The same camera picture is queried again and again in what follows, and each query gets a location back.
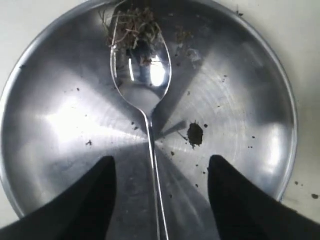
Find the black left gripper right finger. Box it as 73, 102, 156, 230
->
207, 155, 320, 240

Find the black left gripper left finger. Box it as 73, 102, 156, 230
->
0, 156, 117, 240

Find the steel spoon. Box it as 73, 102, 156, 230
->
109, 4, 173, 240

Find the round steel plate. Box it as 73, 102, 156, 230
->
0, 0, 297, 240

